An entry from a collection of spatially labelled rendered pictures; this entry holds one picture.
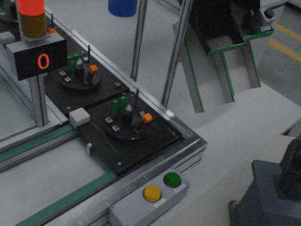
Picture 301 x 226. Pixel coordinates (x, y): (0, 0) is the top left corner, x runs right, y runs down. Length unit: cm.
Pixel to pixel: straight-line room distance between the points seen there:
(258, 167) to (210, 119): 42
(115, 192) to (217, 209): 31
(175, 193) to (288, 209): 26
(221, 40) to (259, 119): 44
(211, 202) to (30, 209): 48
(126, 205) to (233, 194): 36
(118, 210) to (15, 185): 27
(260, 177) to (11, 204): 59
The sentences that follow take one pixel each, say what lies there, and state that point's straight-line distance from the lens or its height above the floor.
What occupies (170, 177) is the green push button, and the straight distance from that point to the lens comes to 81.
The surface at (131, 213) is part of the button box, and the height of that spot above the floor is 96.
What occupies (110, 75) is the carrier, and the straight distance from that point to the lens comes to 110.
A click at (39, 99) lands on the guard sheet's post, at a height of 106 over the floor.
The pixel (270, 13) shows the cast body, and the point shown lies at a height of 127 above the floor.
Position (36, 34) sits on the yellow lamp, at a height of 127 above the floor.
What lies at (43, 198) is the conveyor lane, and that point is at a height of 92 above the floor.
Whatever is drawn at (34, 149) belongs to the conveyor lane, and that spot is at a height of 94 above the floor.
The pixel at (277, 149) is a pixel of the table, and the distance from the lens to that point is 118.
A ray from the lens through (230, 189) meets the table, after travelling 99.
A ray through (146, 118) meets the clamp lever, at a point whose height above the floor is 107.
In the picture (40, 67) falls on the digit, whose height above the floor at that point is 119.
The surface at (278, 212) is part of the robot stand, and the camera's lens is 74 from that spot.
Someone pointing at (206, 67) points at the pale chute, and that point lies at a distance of 103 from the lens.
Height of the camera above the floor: 162
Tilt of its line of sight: 42 degrees down
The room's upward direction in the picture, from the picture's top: 11 degrees clockwise
